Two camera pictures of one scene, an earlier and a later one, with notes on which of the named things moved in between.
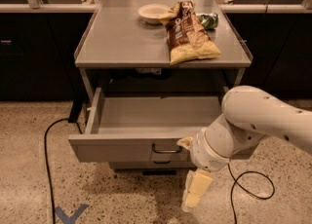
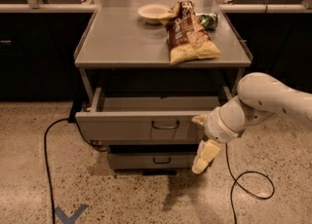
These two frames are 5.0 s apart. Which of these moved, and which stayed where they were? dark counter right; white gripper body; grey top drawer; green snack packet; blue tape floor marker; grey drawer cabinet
Moved: white gripper body; grey top drawer
Stayed: dark counter right; blue tape floor marker; green snack packet; grey drawer cabinet
